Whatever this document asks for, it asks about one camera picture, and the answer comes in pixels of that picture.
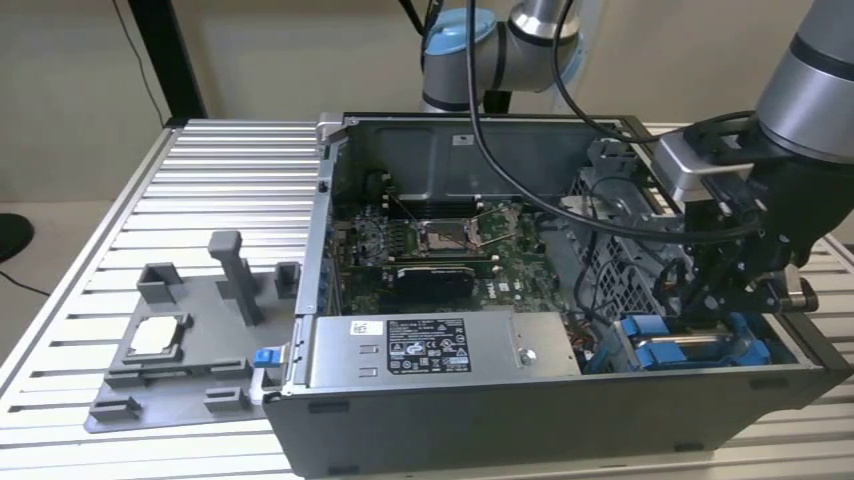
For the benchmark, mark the silver power supply unit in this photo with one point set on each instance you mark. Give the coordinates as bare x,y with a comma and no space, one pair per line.
494,345

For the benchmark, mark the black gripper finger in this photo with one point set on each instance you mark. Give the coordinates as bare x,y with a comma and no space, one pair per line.
764,292
708,305

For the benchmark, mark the grey parts rack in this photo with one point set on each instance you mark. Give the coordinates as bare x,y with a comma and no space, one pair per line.
200,300

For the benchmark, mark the black graphics card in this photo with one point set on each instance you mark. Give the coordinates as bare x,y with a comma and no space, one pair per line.
427,285

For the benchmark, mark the black round chair base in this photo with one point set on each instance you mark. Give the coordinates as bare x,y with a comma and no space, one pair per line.
14,237

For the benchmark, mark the black upright pole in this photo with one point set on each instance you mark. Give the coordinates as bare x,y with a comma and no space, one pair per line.
170,60

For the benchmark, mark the silver CPU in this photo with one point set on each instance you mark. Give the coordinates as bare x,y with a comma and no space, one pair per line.
156,337

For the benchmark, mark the blue case latch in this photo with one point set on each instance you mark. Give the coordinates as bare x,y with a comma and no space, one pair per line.
266,358

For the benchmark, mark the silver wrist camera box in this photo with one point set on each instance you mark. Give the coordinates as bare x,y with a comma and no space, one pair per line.
694,167

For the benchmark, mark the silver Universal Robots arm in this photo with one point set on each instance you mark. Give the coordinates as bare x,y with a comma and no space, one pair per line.
814,85

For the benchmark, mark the grey metal drive cage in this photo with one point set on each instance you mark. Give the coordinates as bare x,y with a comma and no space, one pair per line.
621,260

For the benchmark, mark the disk bay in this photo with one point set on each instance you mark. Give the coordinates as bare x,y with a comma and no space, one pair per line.
788,350

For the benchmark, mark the CPU socket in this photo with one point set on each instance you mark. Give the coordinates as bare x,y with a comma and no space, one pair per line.
443,235

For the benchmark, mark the black open PC case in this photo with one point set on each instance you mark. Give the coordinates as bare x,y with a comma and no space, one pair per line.
467,430

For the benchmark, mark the hard disk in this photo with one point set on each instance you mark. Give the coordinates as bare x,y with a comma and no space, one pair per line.
674,345

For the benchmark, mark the green motherboard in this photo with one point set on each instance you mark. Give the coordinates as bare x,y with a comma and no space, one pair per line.
517,260

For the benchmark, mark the black RAM slot bank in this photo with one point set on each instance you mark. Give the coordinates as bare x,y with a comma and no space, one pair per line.
434,206

